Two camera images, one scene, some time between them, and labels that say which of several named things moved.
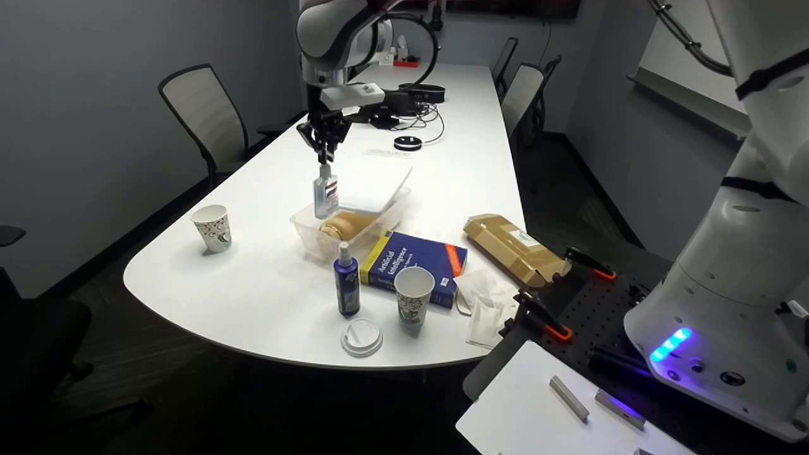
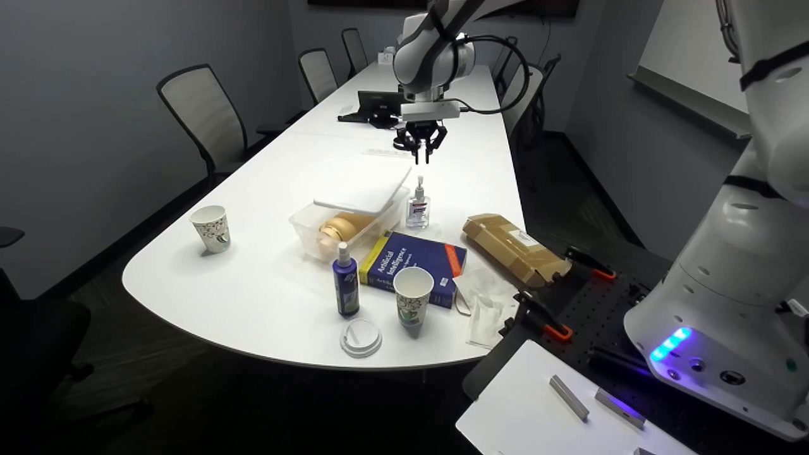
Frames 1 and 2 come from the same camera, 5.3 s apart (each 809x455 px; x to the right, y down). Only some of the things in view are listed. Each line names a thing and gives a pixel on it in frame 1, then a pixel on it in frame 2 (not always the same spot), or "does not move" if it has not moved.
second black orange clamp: [590, 263] does not move
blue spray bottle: [348, 282] does not move
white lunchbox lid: [370, 181] does not move
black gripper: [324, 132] to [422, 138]
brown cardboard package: [514, 248] does not move
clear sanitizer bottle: [324, 194] to [418, 210]
